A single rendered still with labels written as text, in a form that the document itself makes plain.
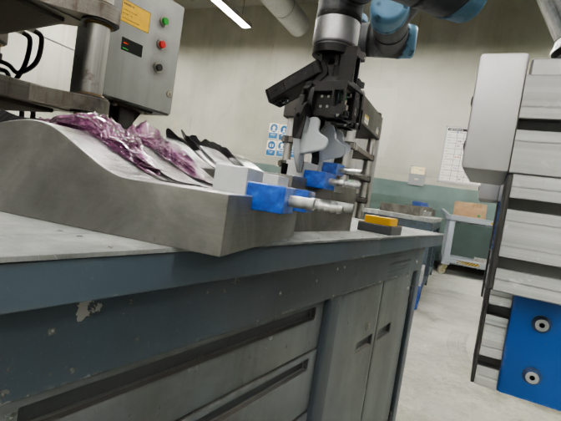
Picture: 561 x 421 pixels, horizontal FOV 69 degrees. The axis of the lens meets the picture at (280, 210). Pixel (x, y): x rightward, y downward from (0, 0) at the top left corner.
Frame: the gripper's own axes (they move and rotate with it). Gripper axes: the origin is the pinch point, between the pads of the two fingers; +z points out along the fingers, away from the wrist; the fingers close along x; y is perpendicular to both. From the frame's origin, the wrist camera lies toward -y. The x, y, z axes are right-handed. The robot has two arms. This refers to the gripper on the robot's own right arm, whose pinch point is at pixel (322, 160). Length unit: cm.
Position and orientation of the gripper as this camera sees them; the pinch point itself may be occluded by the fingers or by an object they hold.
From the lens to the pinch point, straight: 103.0
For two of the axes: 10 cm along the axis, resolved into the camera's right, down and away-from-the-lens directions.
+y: 8.3, 1.5, -5.4
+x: 5.4, 0.4, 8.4
